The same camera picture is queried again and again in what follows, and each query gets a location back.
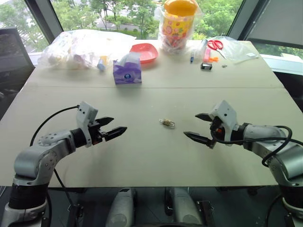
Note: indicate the grey rounded robot leg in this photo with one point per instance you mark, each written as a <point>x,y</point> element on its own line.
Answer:
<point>185,208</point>
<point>122,208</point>

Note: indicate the small black box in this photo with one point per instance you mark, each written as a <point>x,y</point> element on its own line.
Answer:
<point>206,66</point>

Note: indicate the clear plastic tube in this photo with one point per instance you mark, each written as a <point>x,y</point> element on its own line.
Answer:
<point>201,48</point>

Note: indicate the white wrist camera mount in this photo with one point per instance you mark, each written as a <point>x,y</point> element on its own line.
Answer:
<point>227,118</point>
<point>84,113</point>

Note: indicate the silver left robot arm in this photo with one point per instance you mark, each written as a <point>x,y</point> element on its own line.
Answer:
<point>35,156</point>

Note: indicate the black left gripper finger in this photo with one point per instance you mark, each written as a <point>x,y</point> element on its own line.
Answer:
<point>116,133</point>
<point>105,120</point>

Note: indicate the grey roller blind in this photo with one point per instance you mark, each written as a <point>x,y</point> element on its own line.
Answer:
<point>279,21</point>

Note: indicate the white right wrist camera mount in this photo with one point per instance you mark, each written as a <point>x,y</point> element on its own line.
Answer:
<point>227,118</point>

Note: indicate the small brass padlock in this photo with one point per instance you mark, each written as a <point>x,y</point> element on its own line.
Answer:
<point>169,123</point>

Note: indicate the black monitor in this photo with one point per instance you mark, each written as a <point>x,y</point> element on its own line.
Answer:
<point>13,52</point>

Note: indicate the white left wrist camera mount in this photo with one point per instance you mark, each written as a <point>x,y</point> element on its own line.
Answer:
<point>84,113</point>

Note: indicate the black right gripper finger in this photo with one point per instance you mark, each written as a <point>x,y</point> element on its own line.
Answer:
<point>197,137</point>
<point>203,116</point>

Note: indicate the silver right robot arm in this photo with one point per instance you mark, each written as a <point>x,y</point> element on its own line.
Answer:
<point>279,151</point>

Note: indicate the clear plastic bag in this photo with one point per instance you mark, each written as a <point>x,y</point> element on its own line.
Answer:
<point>239,50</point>

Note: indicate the red plastic plate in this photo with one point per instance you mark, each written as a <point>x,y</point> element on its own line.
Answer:
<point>146,53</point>

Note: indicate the small orange clip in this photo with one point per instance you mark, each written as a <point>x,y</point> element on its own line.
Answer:
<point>213,59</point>

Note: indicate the dark window frame post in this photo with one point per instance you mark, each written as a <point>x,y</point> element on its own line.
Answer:
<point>241,19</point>
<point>45,19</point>

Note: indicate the small blue yellow bottle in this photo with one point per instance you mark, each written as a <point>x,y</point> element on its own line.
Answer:
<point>102,63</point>

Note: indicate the large clear bag of items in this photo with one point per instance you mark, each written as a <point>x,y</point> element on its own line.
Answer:
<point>78,49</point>

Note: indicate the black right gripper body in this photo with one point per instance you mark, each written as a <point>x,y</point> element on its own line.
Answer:
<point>216,132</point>

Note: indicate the blue pen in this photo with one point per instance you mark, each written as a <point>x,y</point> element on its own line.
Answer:
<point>192,58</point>

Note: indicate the bagged candy jar, yellow lid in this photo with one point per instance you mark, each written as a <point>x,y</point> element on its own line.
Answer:
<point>176,26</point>

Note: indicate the purple tissue box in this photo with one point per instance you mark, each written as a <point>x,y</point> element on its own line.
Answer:
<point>126,73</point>

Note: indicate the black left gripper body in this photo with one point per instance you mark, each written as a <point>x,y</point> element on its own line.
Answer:
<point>97,136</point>

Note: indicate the black table bracket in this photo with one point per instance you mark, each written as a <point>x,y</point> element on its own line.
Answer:
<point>207,214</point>
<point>75,216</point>

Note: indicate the pink flat stick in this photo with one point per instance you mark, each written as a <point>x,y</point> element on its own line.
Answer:
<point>207,55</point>

